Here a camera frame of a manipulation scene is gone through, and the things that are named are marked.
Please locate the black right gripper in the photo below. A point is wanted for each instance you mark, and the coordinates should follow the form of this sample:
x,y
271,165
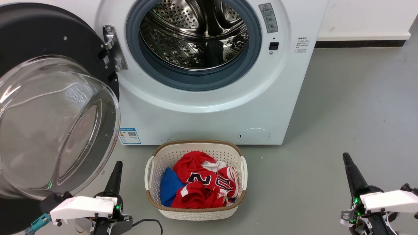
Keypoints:
x,y
359,204

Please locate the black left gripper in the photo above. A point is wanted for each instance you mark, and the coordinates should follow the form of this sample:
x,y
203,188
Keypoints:
x,y
119,210

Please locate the black round glass washer door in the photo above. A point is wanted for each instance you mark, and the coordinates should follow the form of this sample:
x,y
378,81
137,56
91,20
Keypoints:
x,y
36,36

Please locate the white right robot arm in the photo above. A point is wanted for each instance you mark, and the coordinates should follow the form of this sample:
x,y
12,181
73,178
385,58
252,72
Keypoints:
x,y
375,225

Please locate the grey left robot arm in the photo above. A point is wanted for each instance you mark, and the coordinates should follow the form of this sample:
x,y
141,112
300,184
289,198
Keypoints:
x,y
112,229

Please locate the white front-load washing machine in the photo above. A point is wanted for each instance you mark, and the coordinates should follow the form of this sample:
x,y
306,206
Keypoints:
x,y
202,124

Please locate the metal door hinge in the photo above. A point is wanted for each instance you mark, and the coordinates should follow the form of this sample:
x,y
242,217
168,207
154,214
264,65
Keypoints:
x,y
114,49

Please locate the black door lock socket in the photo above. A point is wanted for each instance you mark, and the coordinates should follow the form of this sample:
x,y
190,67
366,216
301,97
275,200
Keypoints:
x,y
274,46

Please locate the blue energy label sticker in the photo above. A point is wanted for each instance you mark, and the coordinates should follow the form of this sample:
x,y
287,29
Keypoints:
x,y
129,136

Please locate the blue garment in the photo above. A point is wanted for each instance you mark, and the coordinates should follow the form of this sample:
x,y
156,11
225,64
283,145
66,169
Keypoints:
x,y
169,186

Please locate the red basketball jersey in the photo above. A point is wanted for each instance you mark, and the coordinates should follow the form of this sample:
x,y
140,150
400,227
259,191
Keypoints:
x,y
191,166

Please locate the white plastic laundry basket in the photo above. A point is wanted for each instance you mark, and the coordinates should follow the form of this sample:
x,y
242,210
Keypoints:
x,y
194,213

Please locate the round white filter cover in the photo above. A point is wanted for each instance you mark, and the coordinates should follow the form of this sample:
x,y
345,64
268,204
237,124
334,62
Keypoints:
x,y
254,135

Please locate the small printed text sticker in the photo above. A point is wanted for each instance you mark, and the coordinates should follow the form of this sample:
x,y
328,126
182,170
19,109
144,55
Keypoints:
x,y
301,45

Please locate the steel perforated washer drum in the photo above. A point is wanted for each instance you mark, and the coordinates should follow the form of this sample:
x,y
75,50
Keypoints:
x,y
192,36

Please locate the grey warning label sticker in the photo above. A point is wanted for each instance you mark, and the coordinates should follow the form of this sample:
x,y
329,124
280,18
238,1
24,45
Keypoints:
x,y
268,18

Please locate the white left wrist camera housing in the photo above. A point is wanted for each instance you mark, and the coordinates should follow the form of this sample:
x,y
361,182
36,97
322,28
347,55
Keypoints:
x,y
81,207

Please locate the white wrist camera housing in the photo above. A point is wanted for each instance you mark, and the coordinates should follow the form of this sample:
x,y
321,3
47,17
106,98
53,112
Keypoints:
x,y
390,200
81,207

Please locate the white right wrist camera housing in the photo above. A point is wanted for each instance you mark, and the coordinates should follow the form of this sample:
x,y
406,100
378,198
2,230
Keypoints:
x,y
390,200

